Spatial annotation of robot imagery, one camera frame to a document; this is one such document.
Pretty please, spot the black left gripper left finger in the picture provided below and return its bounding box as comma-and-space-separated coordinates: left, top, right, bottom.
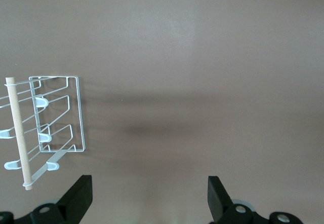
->
0, 174, 93, 224

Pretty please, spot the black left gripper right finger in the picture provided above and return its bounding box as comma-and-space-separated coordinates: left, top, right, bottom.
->
207, 175, 303, 224

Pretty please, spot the white wire cup rack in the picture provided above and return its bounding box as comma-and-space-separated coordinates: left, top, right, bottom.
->
0, 76, 86, 191

